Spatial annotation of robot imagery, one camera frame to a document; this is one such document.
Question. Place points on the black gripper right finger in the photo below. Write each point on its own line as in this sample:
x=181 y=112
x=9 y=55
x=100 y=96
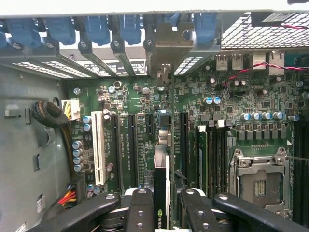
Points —
x=200 y=212

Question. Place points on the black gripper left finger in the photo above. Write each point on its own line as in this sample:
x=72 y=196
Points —
x=140 y=212

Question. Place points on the black RAM slot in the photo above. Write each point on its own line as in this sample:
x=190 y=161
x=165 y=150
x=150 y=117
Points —
x=224 y=164
x=212 y=164

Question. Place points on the installed green RAM stick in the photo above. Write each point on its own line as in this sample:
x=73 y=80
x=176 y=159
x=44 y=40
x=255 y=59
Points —
x=202 y=157

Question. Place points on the long black expansion slot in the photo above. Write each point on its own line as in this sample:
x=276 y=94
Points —
x=116 y=149
x=184 y=145
x=133 y=149

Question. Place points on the white PCI expansion slot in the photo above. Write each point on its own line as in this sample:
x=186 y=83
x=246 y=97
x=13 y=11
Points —
x=99 y=145

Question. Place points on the short black expansion slot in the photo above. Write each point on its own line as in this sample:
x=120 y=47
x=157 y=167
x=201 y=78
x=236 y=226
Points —
x=149 y=123

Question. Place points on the CPU socket locking lever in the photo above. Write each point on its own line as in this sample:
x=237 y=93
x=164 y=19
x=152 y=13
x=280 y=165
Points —
x=297 y=158

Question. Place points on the green motherboard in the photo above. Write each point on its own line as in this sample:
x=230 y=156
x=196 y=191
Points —
x=193 y=96

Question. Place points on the white power connector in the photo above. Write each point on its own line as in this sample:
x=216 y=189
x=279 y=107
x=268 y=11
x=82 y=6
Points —
x=72 y=110

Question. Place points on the open black PC case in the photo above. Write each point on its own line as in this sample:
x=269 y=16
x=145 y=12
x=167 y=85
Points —
x=24 y=145

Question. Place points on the silver USB port block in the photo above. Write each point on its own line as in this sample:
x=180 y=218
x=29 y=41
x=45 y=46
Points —
x=237 y=62
x=222 y=62

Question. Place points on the metal slot cover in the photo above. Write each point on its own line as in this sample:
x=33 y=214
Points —
x=96 y=60
x=125 y=60

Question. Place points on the silver rear port block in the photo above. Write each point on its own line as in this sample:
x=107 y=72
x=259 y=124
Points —
x=276 y=64
x=259 y=61

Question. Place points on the blue slot retention latch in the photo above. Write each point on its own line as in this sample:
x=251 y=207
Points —
x=23 y=32
x=60 y=30
x=96 y=30
x=130 y=29
x=172 y=18
x=2 y=39
x=205 y=29

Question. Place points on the CPU socket with metal frame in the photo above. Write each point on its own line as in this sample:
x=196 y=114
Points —
x=260 y=183

